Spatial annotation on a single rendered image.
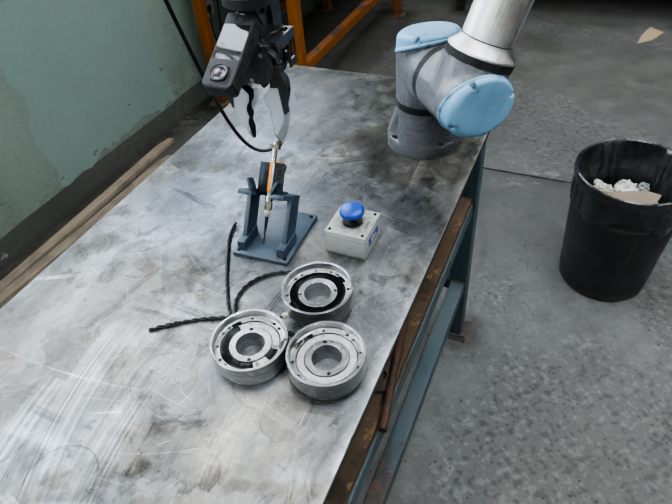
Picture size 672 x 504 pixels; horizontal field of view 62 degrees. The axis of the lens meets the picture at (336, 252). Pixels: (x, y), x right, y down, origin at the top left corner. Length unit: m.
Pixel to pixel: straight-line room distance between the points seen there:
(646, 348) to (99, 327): 1.55
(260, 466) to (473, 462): 0.97
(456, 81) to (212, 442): 0.63
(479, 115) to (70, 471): 0.76
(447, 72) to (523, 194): 1.50
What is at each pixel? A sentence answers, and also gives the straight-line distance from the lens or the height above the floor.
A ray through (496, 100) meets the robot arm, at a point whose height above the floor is 0.98.
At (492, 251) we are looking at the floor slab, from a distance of 2.12.
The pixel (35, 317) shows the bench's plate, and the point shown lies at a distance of 0.98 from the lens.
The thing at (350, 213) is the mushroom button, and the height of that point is 0.87.
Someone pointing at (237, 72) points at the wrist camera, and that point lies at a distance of 0.76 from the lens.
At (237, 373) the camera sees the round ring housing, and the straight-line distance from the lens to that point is 0.74.
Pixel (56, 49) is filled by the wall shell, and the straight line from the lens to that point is 2.54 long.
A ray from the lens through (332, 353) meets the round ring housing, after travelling 0.77.
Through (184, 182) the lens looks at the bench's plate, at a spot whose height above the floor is 0.80.
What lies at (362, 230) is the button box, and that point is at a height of 0.85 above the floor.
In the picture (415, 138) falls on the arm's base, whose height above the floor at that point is 0.84.
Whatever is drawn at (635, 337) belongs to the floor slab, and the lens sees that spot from 1.96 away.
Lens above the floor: 1.42
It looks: 43 degrees down
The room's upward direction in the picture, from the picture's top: 6 degrees counter-clockwise
